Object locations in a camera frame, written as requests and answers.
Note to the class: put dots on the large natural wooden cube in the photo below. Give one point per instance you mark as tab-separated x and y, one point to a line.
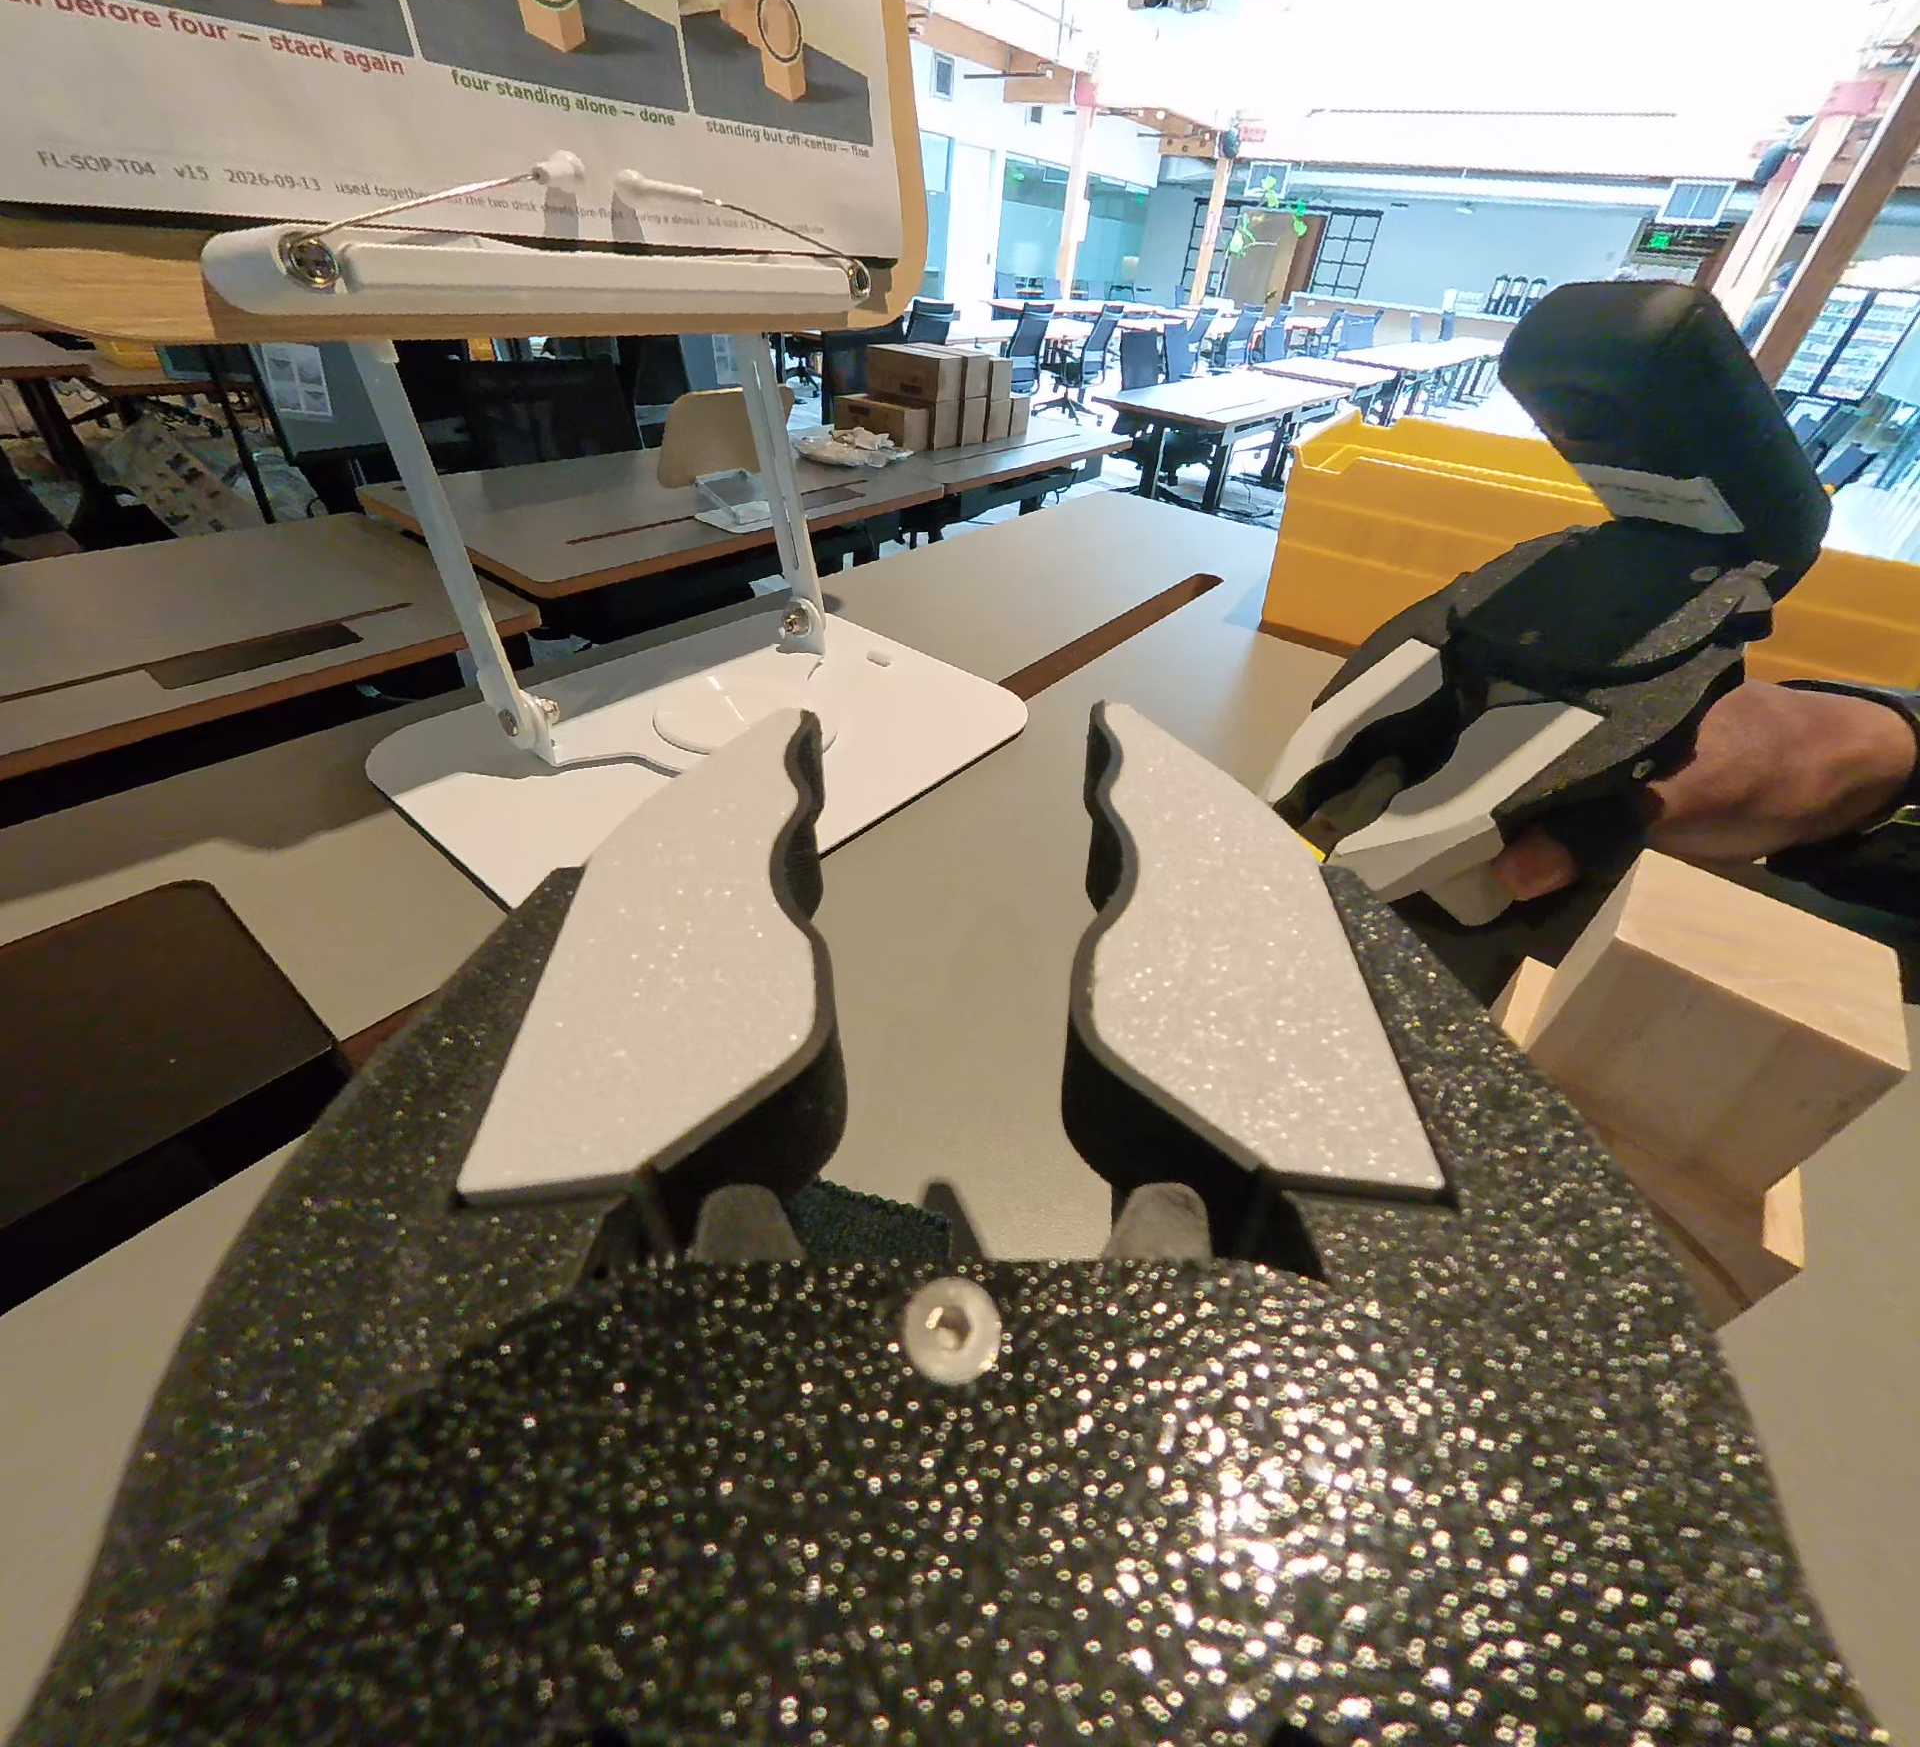
1711	1230

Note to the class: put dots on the printed instruction sheet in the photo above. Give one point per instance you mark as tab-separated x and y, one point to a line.
450	7

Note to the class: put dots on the small wooden tablet stand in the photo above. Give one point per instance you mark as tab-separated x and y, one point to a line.
721	435

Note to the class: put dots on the stack of yellow plastic bins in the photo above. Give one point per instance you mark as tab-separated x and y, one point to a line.
1409	532

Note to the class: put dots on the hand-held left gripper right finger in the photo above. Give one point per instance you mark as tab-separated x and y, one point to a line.
1244	996

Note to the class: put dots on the medium natural wooden cube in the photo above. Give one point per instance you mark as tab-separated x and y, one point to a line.
1695	1012

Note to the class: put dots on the white and wood document stand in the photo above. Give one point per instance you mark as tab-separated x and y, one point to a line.
840	728

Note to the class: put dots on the group of black office chairs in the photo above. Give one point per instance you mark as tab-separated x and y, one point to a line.
1069	352

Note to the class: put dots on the grey desk with dark slot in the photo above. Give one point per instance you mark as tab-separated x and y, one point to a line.
180	606

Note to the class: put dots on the stack of cardboard boxes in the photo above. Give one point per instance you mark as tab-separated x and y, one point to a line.
914	374

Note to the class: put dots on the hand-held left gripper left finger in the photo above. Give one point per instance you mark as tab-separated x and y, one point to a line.
674	996

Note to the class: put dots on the person's right hand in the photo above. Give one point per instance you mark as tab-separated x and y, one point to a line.
1785	772

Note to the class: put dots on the white crumpled wrapper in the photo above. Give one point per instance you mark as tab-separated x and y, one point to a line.
840	445

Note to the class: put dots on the person's right forearm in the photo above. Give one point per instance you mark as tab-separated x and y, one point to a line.
1874	885

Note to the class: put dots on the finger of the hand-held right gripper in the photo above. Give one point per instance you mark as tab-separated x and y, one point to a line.
1365	706
1486	772

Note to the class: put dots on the grey desk with wooden edge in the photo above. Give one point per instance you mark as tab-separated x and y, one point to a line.
600	532

